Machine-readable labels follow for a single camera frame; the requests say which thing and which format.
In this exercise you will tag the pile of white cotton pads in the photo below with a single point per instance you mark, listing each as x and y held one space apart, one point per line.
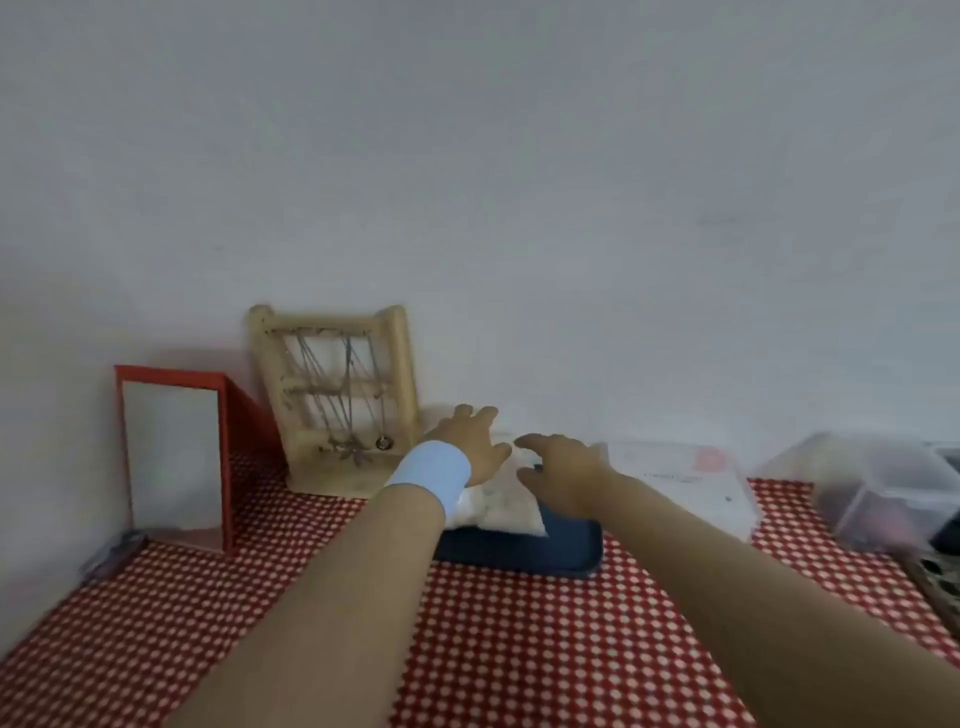
495 499

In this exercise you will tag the dark blue pouch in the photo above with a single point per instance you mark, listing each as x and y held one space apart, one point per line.
555 551

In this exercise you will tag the wooden jewelry stand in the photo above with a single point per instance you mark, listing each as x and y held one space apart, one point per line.
401 375

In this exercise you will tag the clear cotton pad box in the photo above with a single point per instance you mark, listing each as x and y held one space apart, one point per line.
690 487

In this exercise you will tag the person's left forearm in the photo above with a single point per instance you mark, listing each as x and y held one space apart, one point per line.
322 622

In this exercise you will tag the light blue wristband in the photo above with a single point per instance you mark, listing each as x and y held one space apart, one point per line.
427 472

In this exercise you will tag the person's left hand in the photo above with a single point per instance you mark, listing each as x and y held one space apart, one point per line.
469 439

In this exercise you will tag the clear lidded plastic container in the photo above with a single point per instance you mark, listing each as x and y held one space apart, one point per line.
877 487

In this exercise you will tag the person's right hand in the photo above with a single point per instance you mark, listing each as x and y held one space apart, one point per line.
570 480

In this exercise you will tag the red framed mirror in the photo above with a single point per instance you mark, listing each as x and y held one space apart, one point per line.
172 457

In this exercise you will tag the person's right forearm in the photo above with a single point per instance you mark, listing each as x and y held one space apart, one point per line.
750 615

